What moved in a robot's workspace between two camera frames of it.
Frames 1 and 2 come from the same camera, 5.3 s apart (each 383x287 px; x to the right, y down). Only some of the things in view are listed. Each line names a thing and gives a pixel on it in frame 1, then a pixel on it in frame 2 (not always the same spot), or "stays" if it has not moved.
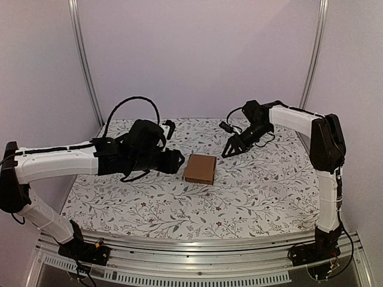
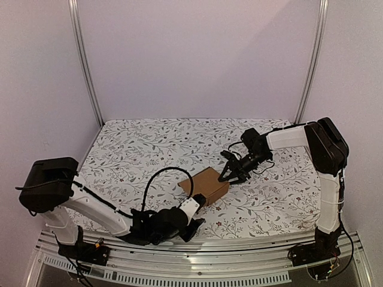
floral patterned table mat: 260,193 stays
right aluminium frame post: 316,52 stays
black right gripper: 238,141 to 237,167
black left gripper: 172,165 to 195,225
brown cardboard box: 200,169 to 206,183
